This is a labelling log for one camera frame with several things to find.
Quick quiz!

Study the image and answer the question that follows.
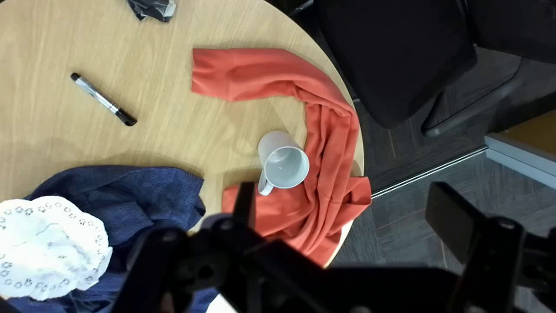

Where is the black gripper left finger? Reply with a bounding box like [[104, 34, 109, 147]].
[[231, 182, 255, 227]]

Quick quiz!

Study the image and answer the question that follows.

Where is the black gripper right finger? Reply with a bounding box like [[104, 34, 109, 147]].
[[426, 182, 488, 264]]

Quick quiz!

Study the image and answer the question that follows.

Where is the black and silver marker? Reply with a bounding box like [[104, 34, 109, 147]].
[[69, 72, 137, 126]]

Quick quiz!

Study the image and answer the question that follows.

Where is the white ceramic mug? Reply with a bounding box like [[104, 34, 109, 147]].
[[257, 130, 309, 196]]

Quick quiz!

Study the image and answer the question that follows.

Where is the orange cloth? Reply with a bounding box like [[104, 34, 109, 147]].
[[191, 48, 372, 265]]

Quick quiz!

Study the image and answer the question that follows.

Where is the dark blue cloth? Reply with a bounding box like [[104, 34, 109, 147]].
[[3, 166, 205, 313]]

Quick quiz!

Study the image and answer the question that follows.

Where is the black office chair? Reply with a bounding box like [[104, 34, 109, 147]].
[[316, 0, 556, 128]]

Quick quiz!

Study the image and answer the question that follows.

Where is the white lace doily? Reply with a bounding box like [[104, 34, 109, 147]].
[[0, 196, 113, 300]]

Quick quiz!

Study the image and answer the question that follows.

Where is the round wooden table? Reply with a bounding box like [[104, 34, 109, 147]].
[[0, 0, 342, 211]]

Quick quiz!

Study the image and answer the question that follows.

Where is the small black crumpled object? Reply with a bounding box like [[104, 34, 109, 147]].
[[127, 0, 177, 22]]

